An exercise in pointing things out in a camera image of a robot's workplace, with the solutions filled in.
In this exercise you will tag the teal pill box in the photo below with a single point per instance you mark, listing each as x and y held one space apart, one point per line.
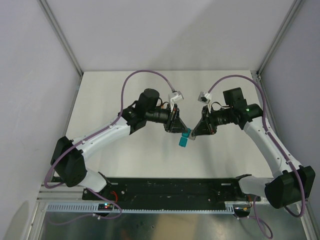
184 138

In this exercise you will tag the grey slotted cable duct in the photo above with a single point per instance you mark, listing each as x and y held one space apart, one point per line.
103 207

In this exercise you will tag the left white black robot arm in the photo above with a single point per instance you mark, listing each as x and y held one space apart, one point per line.
70 155

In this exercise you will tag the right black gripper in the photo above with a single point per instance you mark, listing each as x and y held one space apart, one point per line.
206 126

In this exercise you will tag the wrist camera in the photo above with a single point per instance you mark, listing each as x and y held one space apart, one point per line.
174 97
206 98

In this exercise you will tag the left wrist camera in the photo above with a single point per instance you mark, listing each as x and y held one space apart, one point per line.
174 97

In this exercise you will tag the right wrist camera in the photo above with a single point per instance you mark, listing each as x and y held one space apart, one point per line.
206 98

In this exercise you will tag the aluminium frame post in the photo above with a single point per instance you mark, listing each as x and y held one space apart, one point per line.
280 34
53 22

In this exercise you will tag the left aluminium frame post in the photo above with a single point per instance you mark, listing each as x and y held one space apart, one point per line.
53 22

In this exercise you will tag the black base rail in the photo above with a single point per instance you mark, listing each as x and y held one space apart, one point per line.
170 192

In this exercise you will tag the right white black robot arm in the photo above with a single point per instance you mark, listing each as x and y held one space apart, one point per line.
290 182

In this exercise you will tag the right aluminium frame post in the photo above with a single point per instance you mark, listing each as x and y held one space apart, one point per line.
280 34

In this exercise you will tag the shiny metal base plate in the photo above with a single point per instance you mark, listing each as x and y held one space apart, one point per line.
68 226

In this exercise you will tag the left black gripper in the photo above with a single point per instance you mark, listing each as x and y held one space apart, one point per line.
176 125

